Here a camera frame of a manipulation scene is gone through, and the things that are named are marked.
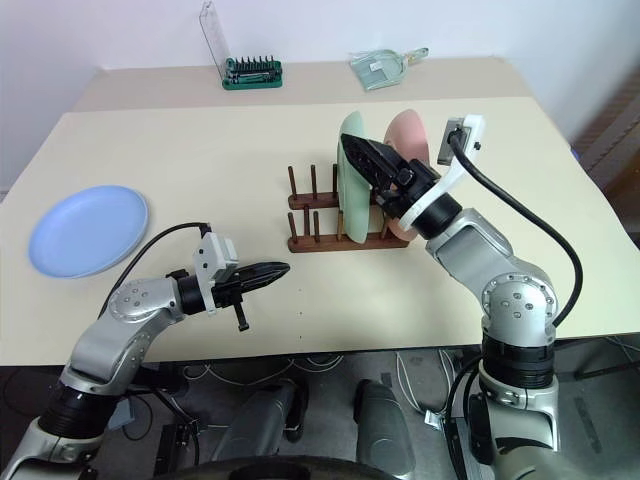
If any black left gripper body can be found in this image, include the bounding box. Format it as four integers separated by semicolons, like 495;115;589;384
211;268;251;334

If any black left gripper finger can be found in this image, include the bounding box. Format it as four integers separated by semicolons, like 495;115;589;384
236;260;292;279
237;272;290;297

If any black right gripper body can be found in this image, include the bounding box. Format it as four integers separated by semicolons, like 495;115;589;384
376;158;442;220

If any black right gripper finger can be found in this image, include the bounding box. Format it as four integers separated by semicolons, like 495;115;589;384
340;133;401;195
363;137;412;174

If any green plate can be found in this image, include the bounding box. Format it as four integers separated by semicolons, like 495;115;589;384
335;112;375;246

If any wooden dish rack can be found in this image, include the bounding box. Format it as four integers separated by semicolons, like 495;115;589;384
286;163;412;254

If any pink plate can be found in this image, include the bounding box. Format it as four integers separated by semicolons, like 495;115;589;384
381;109;431;242

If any mint green dustpan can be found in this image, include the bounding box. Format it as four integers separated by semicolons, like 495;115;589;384
347;46;431;93

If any dark rounded robot leg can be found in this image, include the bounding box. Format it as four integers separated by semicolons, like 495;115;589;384
353;379;417;474
223;383;310;465

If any green screwdriver bit set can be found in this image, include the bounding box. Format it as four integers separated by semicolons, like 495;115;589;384
221;56;286;93

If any blue plate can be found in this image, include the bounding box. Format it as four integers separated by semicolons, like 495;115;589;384
27;185;151;280

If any black floor box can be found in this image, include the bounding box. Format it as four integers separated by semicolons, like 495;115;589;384
158;422;202;463

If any grey small box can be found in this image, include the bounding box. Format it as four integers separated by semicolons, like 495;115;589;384
111;398;135;430

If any dark curved robot torso edge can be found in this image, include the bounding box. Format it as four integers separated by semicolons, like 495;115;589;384
163;451;432;480

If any clear plastic case lid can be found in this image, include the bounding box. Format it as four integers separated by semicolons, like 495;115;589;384
199;0;230;69

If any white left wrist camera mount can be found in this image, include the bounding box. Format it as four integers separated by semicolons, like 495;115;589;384
193;231;239;318

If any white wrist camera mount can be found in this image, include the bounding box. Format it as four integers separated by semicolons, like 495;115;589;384
398;114;487;232
193;231;239;318

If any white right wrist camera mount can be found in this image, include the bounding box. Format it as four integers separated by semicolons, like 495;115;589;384
398;114;487;232

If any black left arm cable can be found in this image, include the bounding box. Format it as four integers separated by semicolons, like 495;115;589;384
97;221;212;321

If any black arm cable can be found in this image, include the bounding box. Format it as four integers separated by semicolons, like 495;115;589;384
97;221;212;321
446;128;585;431

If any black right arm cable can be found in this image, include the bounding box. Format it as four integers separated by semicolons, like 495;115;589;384
446;128;585;431

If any white floor cable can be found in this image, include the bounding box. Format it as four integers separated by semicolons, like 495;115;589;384
394;350;426;414

